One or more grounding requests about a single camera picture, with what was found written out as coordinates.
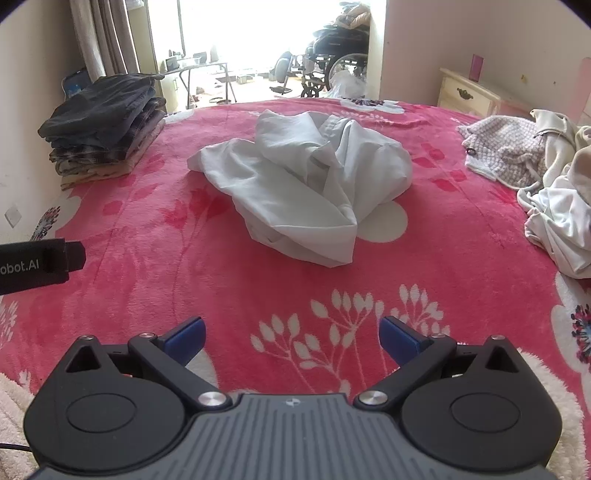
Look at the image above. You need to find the cream nightstand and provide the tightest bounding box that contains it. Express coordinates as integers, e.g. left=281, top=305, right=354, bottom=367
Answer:
left=438, top=68, right=504, bottom=117

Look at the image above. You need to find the white shirt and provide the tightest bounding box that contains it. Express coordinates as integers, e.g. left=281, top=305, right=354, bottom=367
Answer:
left=187, top=110, right=413, bottom=268

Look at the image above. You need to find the white plastic bag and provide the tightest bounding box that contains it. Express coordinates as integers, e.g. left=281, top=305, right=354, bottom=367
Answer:
left=330, top=69, right=366, bottom=99

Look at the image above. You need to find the dark box with blue label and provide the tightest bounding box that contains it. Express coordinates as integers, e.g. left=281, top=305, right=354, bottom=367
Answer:
left=62, top=69, right=92, bottom=100

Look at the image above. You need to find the folding table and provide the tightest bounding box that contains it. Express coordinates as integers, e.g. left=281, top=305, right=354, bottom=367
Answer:
left=159, top=59, right=238, bottom=109

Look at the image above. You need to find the grey curtain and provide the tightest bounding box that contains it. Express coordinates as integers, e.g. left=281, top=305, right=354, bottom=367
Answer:
left=69, top=0, right=139, bottom=77

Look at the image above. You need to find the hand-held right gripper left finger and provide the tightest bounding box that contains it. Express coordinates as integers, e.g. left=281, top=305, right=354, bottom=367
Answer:
left=65, top=316, right=233, bottom=413

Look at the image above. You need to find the person's fluffy white robe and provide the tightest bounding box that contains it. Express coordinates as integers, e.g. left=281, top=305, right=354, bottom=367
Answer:
left=0, top=373, right=38, bottom=480

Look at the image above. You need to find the black leg rest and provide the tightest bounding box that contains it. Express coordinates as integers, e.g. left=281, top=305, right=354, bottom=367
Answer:
left=270, top=51, right=297, bottom=95

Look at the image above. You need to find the stack of folded clothes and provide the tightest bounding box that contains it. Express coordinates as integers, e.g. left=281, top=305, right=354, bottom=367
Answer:
left=38, top=73, right=167, bottom=191

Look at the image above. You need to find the pink floral blanket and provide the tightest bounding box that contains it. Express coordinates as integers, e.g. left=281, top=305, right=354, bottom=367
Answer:
left=0, top=97, right=591, bottom=480

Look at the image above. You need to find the black wheelchair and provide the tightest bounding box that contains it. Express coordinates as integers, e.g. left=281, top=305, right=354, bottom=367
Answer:
left=300, top=25, right=370, bottom=99

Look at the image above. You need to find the cream hooded garment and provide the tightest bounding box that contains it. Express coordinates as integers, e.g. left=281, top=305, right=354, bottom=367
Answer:
left=530, top=109, right=591, bottom=185

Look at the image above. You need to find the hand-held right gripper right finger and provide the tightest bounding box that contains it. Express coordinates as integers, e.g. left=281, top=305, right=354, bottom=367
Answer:
left=353, top=316, right=525, bottom=411

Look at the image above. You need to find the beige padded coat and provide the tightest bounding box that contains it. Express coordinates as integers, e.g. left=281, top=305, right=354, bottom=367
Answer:
left=335, top=2, right=372, bottom=33

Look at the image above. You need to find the white crumpled garment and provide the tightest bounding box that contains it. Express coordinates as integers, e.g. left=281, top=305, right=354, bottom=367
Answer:
left=517, top=175, right=591, bottom=279

